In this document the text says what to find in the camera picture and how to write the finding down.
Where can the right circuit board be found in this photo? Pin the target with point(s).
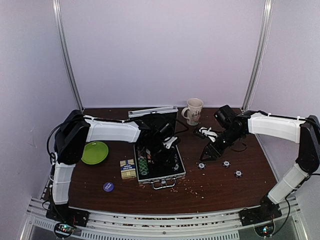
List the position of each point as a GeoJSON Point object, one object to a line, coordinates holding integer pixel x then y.
{"type": "Point", "coordinates": [264, 230]}

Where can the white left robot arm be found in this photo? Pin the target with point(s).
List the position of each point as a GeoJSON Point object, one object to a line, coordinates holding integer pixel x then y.
{"type": "Point", "coordinates": [71, 136]}

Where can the purple round button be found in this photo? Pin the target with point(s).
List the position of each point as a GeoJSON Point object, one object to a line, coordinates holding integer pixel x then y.
{"type": "Point", "coordinates": [108, 187]}

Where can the circuit board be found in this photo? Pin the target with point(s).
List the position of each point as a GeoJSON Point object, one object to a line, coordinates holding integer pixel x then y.
{"type": "Point", "coordinates": [63, 230]}
{"type": "Point", "coordinates": [264, 230]}

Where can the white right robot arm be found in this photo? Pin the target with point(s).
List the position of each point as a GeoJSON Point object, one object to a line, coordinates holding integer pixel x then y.
{"type": "Point", "coordinates": [303, 131]}

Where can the left aluminium frame post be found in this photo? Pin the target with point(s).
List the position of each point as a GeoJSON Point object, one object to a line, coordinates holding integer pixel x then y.
{"type": "Point", "coordinates": [56, 4]}

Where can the green chip stack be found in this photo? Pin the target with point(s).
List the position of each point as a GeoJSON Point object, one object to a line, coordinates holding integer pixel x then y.
{"type": "Point", "coordinates": [143, 166]}

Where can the purple poker chip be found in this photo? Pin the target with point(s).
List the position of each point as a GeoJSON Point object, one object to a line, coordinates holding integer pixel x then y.
{"type": "Point", "coordinates": [238, 173]}
{"type": "Point", "coordinates": [201, 165]}
{"type": "Point", "coordinates": [176, 167]}
{"type": "Point", "coordinates": [226, 164]}

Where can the aluminium frame post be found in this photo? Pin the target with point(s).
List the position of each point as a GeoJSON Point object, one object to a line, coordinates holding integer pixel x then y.
{"type": "Point", "coordinates": [261, 47]}
{"type": "Point", "coordinates": [56, 4]}

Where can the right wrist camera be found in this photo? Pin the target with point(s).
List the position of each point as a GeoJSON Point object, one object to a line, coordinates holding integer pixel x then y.
{"type": "Point", "coordinates": [224, 116]}

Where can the left circuit board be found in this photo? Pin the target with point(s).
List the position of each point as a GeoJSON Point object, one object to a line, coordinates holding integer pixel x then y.
{"type": "Point", "coordinates": [63, 230]}

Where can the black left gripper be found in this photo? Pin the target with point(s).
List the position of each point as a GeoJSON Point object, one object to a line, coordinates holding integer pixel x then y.
{"type": "Point", "coordinates": [168, 157]}

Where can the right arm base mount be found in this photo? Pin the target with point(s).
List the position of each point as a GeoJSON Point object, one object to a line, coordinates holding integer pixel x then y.
{"type": "Point", "coordinates": [253, 216]}

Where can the right aluminium frame post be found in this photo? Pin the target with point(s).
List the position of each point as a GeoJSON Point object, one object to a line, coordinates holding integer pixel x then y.
{"type": "Point", "coordinates": [261, 47]}

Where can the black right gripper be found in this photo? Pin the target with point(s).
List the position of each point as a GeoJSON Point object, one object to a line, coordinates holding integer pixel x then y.
{"type": "Point", "coordinates": [208, 149]}

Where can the blue Texas Hold'em card box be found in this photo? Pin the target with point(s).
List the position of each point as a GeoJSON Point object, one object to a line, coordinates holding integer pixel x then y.
{"type": "Point", "coordinates": [128, 169]}

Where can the aluminium front rail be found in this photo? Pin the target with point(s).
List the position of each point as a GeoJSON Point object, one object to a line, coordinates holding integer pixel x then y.
{"type": "Point", "coordinates": [217, 225]}

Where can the green plate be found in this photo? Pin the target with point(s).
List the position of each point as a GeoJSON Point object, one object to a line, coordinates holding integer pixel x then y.
{"type": "Point", "coordinates": [94, 152]}

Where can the brown chip stack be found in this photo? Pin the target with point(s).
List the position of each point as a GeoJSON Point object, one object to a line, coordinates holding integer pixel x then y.
{"type": "Point", "coordinates": [141, 153]}

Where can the aluminium poker case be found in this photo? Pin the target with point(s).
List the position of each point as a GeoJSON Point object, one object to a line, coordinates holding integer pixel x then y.
{"type": "Point", "coordinates": [160, 177]}

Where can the cream ceramic mug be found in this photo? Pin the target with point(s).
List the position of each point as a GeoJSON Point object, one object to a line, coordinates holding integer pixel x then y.
{"type": "Point", "coordinates": [192, 111]}

